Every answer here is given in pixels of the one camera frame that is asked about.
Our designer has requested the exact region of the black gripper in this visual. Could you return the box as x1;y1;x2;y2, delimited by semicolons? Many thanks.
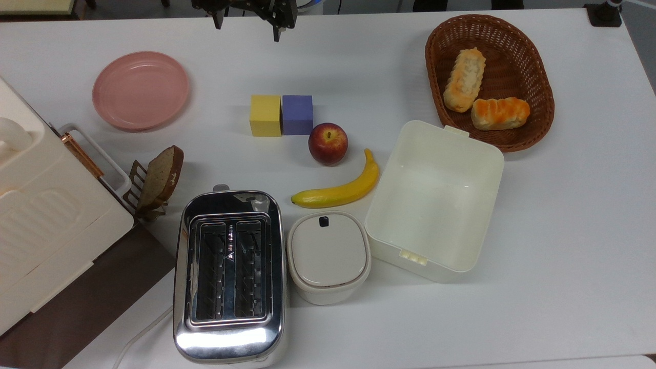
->
192;0;298;43

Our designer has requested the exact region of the long pale bread roll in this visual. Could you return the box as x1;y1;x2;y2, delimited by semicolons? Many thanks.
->
443;47;487;113

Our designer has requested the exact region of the brown bread slice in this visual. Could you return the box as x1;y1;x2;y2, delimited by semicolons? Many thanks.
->
136;145;185;210

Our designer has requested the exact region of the orange glazed bread roll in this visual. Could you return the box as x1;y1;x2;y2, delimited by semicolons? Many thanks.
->
470;96;531;131

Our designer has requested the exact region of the yellow cube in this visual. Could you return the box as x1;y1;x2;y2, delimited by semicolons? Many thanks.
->
249;94;282;137

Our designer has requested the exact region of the blue cube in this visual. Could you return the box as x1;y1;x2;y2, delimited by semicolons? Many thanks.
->
281;95;314;136

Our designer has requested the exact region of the pink plate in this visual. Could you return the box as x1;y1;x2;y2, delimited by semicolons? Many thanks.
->
92;51;190;132

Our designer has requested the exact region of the red apple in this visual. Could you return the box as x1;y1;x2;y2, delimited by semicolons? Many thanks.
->
308;122;349;166

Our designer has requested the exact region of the yellow banana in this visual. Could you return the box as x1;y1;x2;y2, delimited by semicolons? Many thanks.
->
291;148;381;209

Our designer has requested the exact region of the copper toast rack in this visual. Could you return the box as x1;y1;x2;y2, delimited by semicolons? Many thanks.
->
122;160;169;222

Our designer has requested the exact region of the pale yellow side table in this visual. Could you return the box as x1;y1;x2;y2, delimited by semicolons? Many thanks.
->
0;0;76;16

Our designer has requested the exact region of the small white lidded container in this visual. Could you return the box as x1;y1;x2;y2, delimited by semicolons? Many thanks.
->
286;211;372;306

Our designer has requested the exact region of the chrome two-slot toaster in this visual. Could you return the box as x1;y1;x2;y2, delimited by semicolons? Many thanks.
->
173;184;289;367

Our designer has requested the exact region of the open white plastic box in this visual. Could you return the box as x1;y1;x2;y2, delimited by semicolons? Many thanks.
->
364;120;505;284

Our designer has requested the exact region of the brown wicker basket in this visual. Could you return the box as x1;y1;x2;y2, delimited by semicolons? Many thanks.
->
424;14;556;153

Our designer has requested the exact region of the white oven appliance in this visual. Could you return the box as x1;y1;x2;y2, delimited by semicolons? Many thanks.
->
0;76;135;336

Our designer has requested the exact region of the white tray frame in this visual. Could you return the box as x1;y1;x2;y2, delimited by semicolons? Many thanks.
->
58;122;133;201

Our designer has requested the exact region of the copper bar handle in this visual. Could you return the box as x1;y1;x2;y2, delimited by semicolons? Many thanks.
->
61;133;106;179

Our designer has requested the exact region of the white toaster cable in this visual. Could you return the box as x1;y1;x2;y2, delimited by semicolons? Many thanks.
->
112;305;175;369

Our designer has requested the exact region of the black table clamp mount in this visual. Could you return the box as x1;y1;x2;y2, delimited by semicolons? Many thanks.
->
584;0;625;28

